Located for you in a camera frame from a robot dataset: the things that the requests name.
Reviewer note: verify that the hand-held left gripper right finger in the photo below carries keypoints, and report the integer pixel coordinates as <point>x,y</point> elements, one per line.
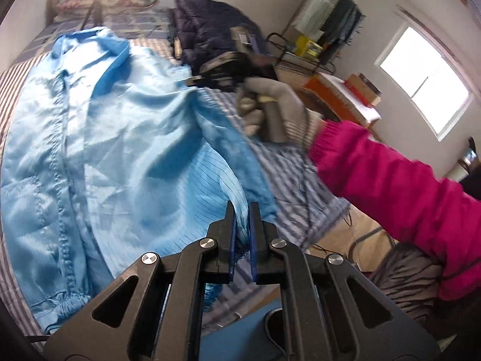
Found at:
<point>253,240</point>

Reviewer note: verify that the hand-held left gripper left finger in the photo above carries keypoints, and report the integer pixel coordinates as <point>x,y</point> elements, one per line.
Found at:
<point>233,233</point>

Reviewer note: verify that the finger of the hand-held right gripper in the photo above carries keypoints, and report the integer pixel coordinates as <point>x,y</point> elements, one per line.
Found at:
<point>195,80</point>

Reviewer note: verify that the blue jacket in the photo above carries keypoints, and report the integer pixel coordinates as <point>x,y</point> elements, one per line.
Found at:
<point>131,139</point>

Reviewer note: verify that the person's right forearm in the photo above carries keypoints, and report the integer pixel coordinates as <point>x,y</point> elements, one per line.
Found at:
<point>394,180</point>

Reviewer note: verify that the black metal clothes rack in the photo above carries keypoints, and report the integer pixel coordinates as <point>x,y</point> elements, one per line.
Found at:
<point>285,58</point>

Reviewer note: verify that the dark hanging clothes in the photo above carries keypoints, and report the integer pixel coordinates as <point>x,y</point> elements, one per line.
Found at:
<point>344,15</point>

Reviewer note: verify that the person's right hand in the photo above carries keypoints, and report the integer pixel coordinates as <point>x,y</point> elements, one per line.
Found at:
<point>278,90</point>

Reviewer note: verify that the dark puffer jacket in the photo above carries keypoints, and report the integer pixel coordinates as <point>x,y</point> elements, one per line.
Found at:
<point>210,26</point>

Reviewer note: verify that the checked blue bed sheet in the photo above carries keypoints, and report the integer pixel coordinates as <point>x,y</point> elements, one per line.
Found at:
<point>142,22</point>

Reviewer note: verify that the yellow box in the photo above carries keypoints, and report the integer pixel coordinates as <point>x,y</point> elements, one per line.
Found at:
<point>308,47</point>

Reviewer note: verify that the blue stool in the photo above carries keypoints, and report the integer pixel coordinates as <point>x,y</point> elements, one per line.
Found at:
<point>240,327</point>

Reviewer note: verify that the orange box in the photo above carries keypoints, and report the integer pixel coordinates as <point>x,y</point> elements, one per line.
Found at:
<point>330,97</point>

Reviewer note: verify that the striped hanging towel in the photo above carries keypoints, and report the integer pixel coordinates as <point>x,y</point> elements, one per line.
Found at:
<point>319,7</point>

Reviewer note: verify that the black tripod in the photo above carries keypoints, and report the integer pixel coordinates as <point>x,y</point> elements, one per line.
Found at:
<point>98,7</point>

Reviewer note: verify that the brown cardboard box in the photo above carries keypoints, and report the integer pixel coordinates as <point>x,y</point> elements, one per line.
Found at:
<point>360,86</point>

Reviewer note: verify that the person's leg in striped trousers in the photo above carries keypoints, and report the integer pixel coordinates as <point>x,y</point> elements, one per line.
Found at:
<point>406,282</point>

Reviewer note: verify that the window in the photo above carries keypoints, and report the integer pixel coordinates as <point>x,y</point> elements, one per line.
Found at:
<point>424,71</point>

